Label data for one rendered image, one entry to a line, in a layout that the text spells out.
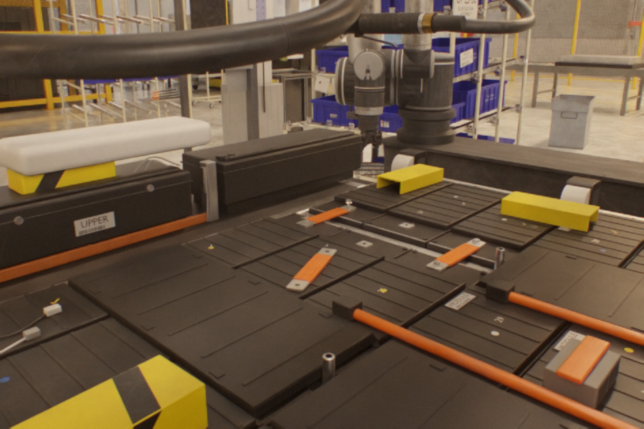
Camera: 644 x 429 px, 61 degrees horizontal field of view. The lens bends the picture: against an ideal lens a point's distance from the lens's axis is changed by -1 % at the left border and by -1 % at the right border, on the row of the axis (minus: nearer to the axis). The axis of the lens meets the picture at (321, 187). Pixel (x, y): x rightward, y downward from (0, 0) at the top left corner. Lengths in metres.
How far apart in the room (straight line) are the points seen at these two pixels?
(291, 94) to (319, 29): 5.24
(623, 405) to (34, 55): 0.58
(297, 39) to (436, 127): 1.88
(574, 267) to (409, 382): 0.40
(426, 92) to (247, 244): 1.46
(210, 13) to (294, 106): 2.43
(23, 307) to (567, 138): 6.71
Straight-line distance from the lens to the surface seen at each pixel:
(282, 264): 0.85
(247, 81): 3.85
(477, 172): 2.15
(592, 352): 0.64
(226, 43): 0.39
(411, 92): 2.26
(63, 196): 0.94
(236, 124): 4.85
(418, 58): 2.10
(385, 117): 3.50
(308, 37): 0.43
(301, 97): 5.78
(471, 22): 1.24
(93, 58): 0.39
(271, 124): 4.86
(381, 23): 1.29
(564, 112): 7.10
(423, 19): 1.24
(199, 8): 3.50
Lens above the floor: 1.35
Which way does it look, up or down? 16 degrees down
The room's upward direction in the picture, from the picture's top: straight up
